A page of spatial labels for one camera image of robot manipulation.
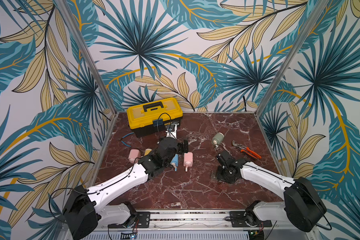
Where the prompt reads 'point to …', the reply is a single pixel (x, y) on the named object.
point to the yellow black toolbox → (151, 118)
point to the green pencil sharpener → (217, 139)
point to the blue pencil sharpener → (174, 162)
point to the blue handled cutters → (124, 136)
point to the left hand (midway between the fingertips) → (179, 138)
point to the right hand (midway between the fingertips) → (218, 177)
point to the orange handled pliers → (247, 150)
